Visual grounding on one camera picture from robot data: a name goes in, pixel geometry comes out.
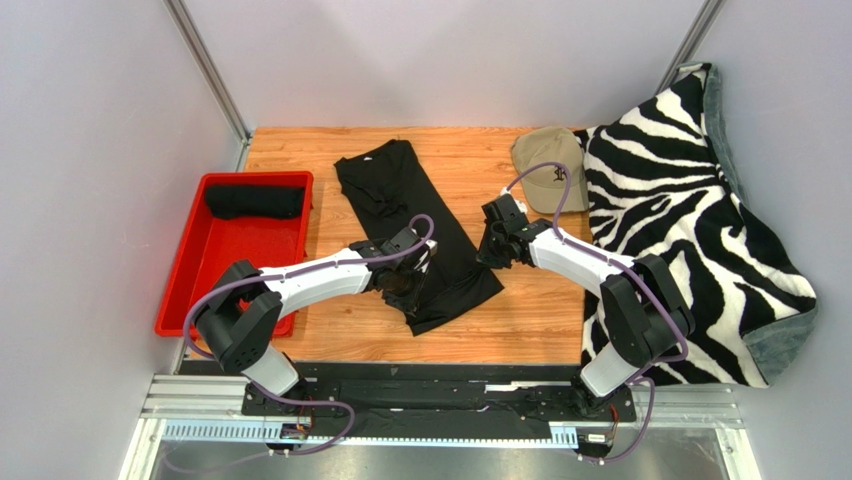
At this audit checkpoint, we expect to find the black printed t-shirt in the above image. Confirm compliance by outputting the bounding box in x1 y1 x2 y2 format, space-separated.
333 138 505 337

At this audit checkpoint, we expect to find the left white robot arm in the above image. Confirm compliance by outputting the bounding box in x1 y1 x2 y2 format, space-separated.
185 227 438 395

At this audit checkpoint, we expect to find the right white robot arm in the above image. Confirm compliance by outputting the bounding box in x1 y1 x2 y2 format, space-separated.
477 193 696 405

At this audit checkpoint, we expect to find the beige baseball cap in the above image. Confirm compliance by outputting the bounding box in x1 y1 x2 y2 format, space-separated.
510 126 589 214

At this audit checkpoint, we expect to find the zebra print blanket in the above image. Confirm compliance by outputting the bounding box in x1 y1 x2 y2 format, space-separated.
578 62 818 388

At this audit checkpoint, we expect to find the rolled black t-shirt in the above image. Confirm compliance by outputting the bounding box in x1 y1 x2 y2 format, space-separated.
203 184 305 220

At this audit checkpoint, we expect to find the red plastic tray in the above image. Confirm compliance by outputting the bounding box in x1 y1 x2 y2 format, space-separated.
154 171 314 337

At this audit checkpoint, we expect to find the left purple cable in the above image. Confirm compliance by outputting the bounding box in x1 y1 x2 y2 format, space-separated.
182 213 437 475

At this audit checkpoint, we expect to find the purple cable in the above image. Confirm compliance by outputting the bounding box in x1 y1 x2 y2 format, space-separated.
182 213 437 475
500 161 692 465

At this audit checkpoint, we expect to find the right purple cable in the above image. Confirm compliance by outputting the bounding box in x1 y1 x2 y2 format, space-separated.
500 161 692 465

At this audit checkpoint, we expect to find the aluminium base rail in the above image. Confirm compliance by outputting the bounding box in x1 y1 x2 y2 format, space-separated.
120 363 760 479

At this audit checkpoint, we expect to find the right aluminium frame post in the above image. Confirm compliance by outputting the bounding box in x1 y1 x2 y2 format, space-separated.
656 0 726 93

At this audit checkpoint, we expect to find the aluminium frame post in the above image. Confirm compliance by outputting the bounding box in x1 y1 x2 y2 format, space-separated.
164 0 252 145
656 0 726 93

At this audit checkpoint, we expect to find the left aluminium frame post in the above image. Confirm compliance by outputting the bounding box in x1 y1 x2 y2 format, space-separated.
164 0 252 145

